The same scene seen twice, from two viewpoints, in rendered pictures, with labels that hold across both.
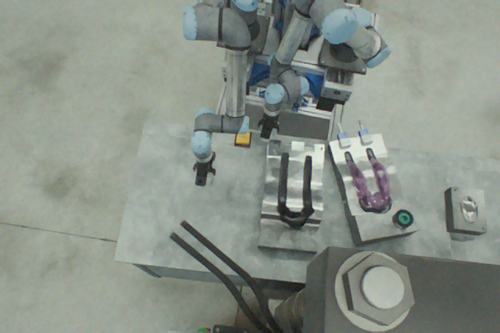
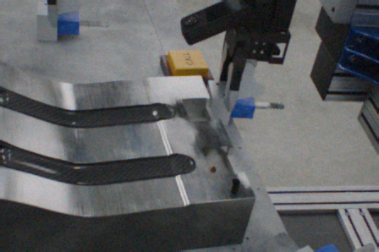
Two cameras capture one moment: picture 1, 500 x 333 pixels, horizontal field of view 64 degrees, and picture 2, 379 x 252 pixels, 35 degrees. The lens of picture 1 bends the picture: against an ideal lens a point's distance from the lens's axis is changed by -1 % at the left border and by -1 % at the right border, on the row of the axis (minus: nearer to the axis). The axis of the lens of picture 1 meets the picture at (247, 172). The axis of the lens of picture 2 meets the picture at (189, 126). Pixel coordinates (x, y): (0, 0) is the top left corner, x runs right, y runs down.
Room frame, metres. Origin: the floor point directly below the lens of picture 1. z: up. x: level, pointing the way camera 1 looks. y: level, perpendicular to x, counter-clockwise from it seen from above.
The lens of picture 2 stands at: (0.52, -0.79, 1.41)
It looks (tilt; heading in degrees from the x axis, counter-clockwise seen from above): 39 degrees down; 66
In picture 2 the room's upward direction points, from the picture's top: 10 degrees clockwise
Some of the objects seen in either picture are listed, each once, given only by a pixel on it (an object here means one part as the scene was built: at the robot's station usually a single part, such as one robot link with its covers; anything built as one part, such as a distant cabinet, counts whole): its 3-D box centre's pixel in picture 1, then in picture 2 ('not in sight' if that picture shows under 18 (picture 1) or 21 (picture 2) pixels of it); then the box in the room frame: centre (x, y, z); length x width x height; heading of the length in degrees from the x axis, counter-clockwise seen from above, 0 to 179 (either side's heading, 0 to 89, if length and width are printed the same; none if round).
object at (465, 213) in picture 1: (465, 211); not in sight; (0.56, -1.01, 0.84); 0.20 x 0.15 x 0.07; 177
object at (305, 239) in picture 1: (292, 193); (41, 153); (0.58, -0.21, 0.87); 0.50 x 0.26 x 0.14; 177
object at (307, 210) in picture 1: (296, 187); (53, 128); (0.60, -0.22, 0.92); 0.35 x 0.16 x 0.09; 177
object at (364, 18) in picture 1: (355, 26); not in sight; (1.25, -0.44, 1.20); 0.13 x 0.12 x 0.14; 30
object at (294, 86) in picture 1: (292, 85); not in sight; (0.97, -0.17, 1.14); 0.11 x 0.11 x 0.08; 30
